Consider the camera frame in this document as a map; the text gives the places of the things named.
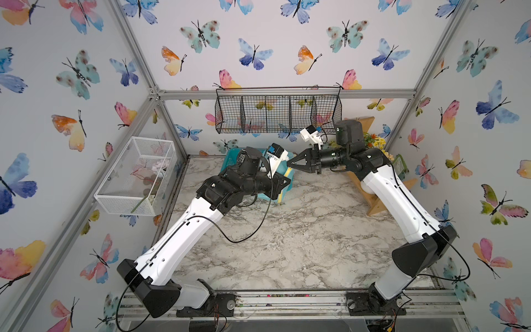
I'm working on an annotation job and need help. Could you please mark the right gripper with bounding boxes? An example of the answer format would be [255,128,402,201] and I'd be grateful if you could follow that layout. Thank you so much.
[288,146,353,176]

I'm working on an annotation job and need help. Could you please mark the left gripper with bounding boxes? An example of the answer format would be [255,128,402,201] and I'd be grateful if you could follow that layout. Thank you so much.
[238,167,290,201]

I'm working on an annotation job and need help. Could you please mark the teal mesh laundry bag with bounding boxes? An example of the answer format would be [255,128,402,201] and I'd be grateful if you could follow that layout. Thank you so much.
[272,160,295,204]

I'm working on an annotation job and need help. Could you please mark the white pot yellow pink flowers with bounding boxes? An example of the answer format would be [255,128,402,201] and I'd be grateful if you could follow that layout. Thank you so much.
[372,136,395,162]

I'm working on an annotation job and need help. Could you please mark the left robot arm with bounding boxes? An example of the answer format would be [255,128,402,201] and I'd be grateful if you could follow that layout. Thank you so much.
[118,144,290,318]

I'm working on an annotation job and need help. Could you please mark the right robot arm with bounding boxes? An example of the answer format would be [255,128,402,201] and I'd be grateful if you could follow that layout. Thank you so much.
[287,120,457,302]

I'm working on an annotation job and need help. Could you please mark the teal plastic basket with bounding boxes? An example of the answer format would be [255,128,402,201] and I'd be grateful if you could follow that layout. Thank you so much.
[219,147,270,175]

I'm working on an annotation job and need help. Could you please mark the wooden zigzag shelf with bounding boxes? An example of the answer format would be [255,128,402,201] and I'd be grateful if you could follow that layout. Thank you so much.
[346,116,418,217]

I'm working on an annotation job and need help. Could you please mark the white pot orange flowers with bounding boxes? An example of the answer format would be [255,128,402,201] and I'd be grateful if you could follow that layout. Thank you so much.
[364,133,380,148]

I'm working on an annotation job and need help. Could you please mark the green framed small board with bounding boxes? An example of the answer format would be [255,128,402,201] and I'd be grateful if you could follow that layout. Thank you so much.
[393,154,409,181]

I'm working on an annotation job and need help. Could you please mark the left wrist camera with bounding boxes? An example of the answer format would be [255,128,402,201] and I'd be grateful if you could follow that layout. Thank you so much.
[265,143,288,178]

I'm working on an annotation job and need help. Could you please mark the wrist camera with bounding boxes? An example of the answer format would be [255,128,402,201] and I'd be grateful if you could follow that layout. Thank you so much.
[300,125,324,149]
[265,143,288,178]

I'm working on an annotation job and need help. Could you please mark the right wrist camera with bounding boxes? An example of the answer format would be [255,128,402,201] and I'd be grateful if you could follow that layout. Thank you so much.
[300,125,324,149]

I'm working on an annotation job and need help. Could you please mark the black wire wall basket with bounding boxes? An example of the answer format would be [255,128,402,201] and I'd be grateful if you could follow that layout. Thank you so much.
[214,87,343,134]

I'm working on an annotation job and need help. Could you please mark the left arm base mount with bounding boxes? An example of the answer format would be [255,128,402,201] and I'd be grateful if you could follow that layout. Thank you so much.
[175,279,236,318]

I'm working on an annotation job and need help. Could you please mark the white mesh wall box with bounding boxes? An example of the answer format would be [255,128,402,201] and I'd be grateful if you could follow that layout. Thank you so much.
[94,136,177,217]

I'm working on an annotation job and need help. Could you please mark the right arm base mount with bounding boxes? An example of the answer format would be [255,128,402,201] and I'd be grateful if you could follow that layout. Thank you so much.
[345,283,407,316]

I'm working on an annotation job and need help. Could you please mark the aluminium front rail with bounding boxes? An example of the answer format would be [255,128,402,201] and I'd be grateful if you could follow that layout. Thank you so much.
[115,289,465,321]

